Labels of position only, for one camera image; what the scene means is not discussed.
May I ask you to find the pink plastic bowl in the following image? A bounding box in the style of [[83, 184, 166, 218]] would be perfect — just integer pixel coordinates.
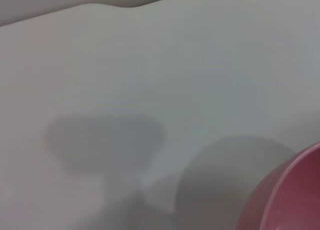
[[236, 141, 320, 230]]

